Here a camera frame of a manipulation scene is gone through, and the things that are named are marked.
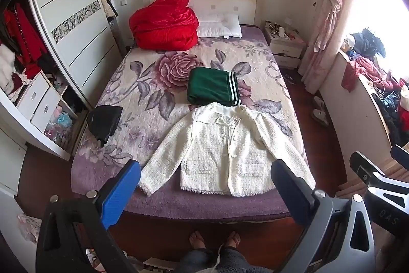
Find white pillow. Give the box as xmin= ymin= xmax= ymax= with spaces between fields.
xmin=196 ymin=13 xmax=243 ymax=38

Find person's right foot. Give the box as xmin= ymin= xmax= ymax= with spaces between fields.
xmin=225 ymin=231 xmax=241 ymax=249

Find white nightstand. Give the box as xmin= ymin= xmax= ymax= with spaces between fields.
xmin=263 ymin=20 xmax=307 ymax=69

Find white sliding door wardrobe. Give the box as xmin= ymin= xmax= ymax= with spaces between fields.
xmin=0 ymin=0 xmax=122 ymax=197

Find person's foot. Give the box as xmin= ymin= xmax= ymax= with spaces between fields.
xmin=189 ymin=231 xmax=207 ymax=250
xmin=225 ymin=231 xmax=241 ymax=249

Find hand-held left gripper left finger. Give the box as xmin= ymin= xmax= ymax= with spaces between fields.
xmin=35 ymin=159 xmax=142 ymax=273

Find hanging red clothes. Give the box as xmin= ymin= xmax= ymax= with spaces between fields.
xmin=3 ymin=3 xmax=48 ymax=78

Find folded black garment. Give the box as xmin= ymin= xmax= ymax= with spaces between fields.
xmin=86 ymin=105 xmax=124 ymax=149

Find pink cloth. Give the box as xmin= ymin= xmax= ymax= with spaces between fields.
xmin=17 ymin=212 xmax=43 ymax=243

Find white window bench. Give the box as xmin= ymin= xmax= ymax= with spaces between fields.
xmin=320 ymin=49 xmax=409 ymax=165

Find person's left foot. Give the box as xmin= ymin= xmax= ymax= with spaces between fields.
xmin=189 ymin=231 xmax=207 ymax=250

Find white tweed jacket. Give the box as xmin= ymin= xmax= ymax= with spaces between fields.
xmin=137 ymin=102 xmax=317 ymax=198

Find pink curtain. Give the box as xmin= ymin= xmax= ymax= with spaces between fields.
xmin=297 ymin=0 xmax=361 ymax=94

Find person's grey trousers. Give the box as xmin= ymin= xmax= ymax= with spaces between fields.
xmin=174 ymin=247 xmax=224 ymax=273

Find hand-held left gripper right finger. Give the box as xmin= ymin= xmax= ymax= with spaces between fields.
xmin=270 ymin=159 xmax=376 ymax=273

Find folded green striped garment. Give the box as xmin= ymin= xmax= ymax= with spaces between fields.
xmin=186 ymin=67 xmax=242 ymax=107

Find person's dark fuzzy garment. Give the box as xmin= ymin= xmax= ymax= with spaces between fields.
xmin=220 ymin=246 xmax=275 ymax=273

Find pile of mixed clothes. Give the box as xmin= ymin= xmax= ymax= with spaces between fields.
xmin=340 ymin=28 xmax=409 ymax=146

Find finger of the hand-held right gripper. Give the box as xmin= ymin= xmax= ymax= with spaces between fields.
xmin=350 ymin=151 xmax=409 ymax=229
xmin=390 ymin=144 xmax=409 ymax=166

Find red quilt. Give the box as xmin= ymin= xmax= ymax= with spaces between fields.
xmin=129 ymin=0 xmax=200 ymax=51

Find white slipper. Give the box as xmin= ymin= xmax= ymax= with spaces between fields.
xmin=311 ymin=108 xmax=330 ymax=127
xmin=311 ymin=95 xmax=326 ymax=110

